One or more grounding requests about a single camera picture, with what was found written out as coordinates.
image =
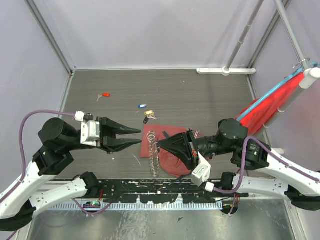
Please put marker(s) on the key with yellow tag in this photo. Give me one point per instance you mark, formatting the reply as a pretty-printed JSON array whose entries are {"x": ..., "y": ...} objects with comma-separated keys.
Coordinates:
[{"x": 150, "y": 114}]

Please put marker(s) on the key with black tag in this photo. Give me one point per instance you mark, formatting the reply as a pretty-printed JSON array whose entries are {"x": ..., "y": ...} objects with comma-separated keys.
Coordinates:
[{"x": 146, "y": 119}]

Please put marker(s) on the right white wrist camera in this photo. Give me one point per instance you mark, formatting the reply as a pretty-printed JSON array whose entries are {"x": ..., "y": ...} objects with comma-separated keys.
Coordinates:
[{"x": 201, "y": 174}]

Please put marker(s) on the slotted cable duct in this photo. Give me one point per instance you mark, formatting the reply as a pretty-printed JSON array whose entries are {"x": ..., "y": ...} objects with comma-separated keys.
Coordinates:
[{"x": 175, "y": 206}]

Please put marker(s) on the teal clothes hanger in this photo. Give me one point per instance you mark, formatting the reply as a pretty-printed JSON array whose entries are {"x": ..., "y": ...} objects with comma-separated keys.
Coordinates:
[{"x": 309, "y": 77}]

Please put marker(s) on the red cloth on hanger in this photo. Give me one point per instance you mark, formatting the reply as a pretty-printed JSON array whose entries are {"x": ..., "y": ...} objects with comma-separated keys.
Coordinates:
[{"x": 262, "y": 114}]

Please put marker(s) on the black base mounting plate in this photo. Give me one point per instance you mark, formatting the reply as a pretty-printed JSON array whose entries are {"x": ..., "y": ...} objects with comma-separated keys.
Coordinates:
[{"x": 156, "y": 191}]

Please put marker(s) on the key with blue tag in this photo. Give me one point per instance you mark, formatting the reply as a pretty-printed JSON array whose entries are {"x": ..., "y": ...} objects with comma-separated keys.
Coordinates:
[{"x": 142, "y": 106}]

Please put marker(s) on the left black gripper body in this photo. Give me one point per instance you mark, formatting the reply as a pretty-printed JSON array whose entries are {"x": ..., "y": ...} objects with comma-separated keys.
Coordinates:
[{"x": 104, "y": 132}]

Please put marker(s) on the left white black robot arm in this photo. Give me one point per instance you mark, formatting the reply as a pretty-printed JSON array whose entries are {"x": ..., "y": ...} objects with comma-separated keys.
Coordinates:
[{"x": 59, "y": 139}]

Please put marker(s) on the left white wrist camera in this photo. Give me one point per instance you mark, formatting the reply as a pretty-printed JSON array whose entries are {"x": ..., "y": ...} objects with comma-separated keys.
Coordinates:
[{"x": 90, "y": 129}]

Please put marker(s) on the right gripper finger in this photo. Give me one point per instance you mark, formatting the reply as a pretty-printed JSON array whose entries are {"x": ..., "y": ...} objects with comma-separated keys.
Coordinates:
[
  {"x": 176, "y": 142},
  {"x": 173, "y": 160}
]

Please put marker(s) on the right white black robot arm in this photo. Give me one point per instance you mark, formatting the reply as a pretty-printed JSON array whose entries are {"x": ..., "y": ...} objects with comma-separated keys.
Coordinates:
[{"x": 262, "y": 170}]

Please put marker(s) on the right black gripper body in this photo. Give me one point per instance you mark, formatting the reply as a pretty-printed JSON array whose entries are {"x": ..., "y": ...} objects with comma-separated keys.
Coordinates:
[{"x": 194, "y": 147}]

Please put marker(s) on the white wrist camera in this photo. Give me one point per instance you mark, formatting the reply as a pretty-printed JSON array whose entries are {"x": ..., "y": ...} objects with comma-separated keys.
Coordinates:
[
  {"x": 201, "y": 174},
  {"x": 90, "y": 129}
]

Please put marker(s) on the dark red shirt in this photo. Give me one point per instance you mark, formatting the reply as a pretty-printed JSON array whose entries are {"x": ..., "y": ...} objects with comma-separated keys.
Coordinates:
[{"x": 206, "y": 144}]

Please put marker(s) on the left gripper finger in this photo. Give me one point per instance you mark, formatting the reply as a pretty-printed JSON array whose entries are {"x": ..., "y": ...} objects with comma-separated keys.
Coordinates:
[
  {"x": 118, "y": 128},
  {"x": 119, "y": 144}
]

